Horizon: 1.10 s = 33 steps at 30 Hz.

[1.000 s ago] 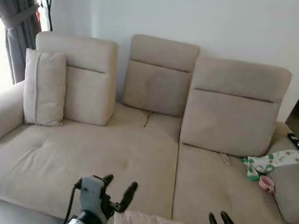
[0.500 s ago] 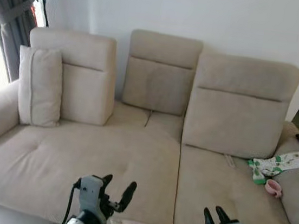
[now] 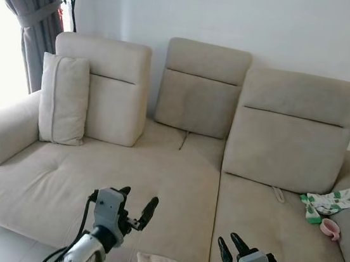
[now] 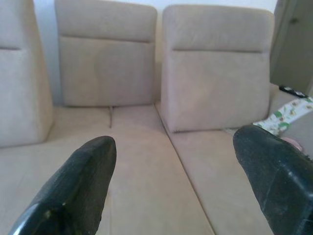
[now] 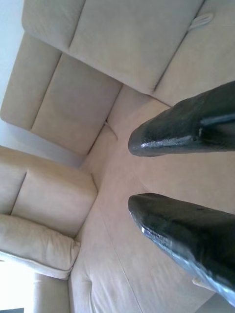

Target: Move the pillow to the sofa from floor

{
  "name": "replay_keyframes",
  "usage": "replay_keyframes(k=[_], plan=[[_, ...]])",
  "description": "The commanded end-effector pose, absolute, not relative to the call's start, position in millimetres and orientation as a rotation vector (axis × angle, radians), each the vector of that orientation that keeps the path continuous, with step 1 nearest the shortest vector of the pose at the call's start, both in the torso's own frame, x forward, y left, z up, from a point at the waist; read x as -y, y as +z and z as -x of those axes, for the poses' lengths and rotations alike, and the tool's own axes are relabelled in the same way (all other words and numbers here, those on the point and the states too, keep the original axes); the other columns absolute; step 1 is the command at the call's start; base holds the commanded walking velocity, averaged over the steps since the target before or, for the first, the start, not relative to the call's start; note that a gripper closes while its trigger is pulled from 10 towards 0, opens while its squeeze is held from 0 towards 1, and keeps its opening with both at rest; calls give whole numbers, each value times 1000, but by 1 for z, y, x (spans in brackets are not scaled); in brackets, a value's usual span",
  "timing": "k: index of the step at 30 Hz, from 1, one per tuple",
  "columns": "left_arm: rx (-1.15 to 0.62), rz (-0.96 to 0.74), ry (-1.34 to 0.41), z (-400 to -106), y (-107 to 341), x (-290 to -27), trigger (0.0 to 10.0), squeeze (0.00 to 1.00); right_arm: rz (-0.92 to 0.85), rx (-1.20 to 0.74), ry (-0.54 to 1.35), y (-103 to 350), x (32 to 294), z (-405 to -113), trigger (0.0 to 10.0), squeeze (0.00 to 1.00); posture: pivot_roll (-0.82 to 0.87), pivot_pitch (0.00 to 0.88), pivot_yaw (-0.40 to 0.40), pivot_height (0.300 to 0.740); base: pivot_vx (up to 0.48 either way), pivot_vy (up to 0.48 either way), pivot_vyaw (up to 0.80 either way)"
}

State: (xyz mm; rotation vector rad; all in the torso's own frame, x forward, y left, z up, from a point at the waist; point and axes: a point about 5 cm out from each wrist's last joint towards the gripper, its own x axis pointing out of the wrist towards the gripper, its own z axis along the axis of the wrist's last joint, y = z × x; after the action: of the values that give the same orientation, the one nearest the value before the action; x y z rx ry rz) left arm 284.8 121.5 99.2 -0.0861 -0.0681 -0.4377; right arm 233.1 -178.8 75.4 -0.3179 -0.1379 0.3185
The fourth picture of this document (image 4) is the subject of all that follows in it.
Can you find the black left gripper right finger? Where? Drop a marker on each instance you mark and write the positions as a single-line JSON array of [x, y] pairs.
[[274, 171]]

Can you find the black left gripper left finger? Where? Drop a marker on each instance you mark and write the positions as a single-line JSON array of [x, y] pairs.
[[73, 186]]

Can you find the white green floral pillow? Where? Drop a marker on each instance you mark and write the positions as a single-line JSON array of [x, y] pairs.
[[283, 116]]

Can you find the beige fabric sofa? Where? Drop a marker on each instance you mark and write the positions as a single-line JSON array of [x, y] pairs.
[[156, 156]]

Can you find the beige sofa back cushion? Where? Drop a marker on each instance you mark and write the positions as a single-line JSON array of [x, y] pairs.
[[106, 56], [217, 71], [20, 78]]

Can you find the black remote control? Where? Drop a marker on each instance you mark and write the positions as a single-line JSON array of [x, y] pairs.
[[292, 91]]

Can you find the olive wooden door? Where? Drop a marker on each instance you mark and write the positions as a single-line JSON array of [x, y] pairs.
[[292, 44]]

